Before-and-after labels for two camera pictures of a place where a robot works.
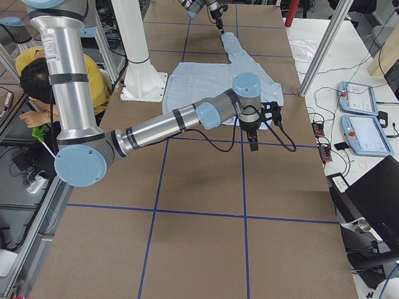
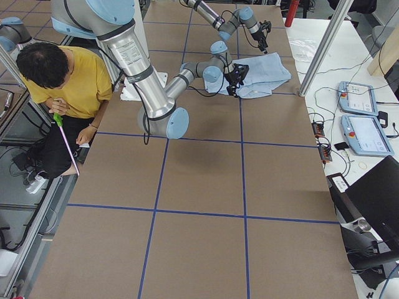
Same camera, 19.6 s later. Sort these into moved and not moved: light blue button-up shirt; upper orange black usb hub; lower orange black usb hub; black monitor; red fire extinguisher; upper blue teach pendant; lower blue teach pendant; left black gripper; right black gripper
Moved: light blue button-up shirt; right black gripper; left black gripper
Not moved: lower orange black usb hub; lower blue teach pendant; black monitor; upper orange black usb hub; red fire extinguisher; upper blue teach pendant
